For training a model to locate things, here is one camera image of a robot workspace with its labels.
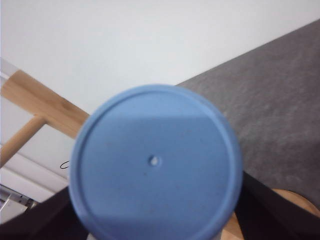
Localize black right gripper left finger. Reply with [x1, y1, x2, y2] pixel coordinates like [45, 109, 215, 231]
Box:
[0, 187, 90, 240]

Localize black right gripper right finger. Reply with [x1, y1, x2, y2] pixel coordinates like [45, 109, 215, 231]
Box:
[235, 171, 320, 240]

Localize blue ribbed cup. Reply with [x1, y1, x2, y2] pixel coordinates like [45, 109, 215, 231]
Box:
[69, 83, 243, 240]

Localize wooden cup tree stand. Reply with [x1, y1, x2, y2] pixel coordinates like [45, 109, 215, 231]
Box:
[0, 69, 89, 168]

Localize metal frame rail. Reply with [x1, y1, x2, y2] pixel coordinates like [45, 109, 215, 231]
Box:
[0, 184, 38, 211]

